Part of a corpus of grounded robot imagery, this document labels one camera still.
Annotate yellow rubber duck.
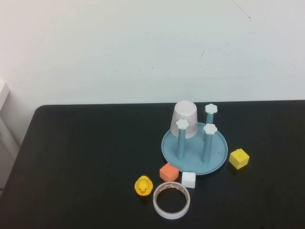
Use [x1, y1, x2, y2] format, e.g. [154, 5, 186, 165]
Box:
[134, 175, 153, 197]

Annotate blue cup stand white caps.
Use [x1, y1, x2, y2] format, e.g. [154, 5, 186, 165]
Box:
[161, 103, 229, 176]

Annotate white double-sided tape roll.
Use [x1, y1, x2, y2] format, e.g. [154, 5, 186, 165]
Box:
[152, 181, 191, 220]

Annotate orange foam cube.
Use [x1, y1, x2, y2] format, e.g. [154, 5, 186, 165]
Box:
[159, 162, 179, 182]

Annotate yellow foam cube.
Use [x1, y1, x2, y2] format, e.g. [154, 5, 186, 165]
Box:
[228, 148, 250, 170]

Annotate white foam cube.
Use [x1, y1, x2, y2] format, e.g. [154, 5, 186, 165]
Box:
[181, 171, 196, 189]

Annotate pink plastic cup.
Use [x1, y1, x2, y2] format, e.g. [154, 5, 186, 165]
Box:
[169, 101, 198, 139]

